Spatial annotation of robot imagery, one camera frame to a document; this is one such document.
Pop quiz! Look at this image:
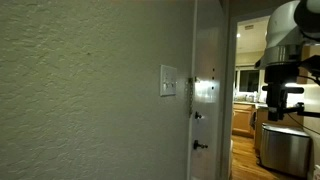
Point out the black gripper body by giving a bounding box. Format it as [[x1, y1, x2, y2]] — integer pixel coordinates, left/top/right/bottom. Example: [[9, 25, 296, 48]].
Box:
[[263, 65, 304, 121]]

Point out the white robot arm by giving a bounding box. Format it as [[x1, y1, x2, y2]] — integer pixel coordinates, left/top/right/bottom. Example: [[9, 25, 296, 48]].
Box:
[[255, 0, 320, 121]]

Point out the kitchen window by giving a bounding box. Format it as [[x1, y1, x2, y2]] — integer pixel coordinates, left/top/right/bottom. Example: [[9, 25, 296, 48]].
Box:
[[235, 70, 260, 92]]

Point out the wooden kitchen cabinet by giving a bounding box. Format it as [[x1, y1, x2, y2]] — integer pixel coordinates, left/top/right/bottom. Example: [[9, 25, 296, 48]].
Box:
[[232, 103, 255, 138]]

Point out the stainless steel trash can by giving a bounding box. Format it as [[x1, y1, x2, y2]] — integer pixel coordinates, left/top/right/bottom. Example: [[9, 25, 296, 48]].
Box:
[[260, 123, 311, 178]]

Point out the white door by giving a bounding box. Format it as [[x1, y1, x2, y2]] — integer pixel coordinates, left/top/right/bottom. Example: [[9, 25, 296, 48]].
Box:
[[188, 0, 225, 180]]

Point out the black deadbolt knob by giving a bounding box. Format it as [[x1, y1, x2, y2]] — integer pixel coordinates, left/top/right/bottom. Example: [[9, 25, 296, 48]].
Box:
[[194, 111, 202, 120]]

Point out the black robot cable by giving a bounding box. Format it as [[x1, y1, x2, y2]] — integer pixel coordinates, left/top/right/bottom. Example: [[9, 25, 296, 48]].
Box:
[[285, 75, 320, 137]]

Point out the brass door chain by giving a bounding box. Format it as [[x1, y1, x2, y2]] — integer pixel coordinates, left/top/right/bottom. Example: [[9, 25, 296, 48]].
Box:
[[185, 77, 195, 118]]

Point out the black door handle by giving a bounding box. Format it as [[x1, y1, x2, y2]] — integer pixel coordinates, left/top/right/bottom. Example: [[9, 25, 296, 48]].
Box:
[[193, 140, 208, 150]]

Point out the white light switch plate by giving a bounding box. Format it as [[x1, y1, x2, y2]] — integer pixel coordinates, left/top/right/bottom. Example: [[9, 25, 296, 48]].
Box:
[[160, 65, 177, 96]]

